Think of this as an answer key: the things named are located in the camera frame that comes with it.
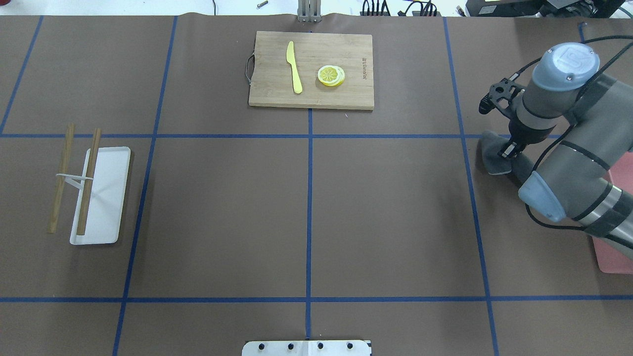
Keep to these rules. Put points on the aluminium frame post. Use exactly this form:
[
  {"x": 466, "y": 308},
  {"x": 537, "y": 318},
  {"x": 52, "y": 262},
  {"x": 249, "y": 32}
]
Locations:
[{"x": 309, "y": 11}]

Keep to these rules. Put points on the yellow plastic knife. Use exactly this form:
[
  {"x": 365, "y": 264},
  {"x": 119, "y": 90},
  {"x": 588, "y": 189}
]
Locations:
[{"x": 291, "y": 60}]

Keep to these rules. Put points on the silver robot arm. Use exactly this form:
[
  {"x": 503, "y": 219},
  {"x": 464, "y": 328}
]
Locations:
[{"x": 567, "y": 128}]

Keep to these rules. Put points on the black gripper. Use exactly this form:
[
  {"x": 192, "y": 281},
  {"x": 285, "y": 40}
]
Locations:
[{"x": 518, "y": 134}]

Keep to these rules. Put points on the dark grey cloth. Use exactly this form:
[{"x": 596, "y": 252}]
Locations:
[{"x": 520, "y": 166}]

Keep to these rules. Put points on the white rectangular tray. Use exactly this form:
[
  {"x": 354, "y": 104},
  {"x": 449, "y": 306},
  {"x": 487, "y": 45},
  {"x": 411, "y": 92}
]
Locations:
[{"x": 107, "y": 199}]

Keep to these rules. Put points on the bamboo cutting board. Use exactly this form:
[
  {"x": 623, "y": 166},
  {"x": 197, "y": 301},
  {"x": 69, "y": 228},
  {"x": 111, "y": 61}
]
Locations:
[{"x": 271, "y": 81}]

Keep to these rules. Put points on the left wooden rack rod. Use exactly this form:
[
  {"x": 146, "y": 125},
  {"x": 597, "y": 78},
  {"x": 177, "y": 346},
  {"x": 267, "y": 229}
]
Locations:
[{"x": 60, "y": 178}]

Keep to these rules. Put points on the white rack cross bracket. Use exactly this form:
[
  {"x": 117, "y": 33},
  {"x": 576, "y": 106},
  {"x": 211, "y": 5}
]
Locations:
[{"x": 78, "y": 182}]

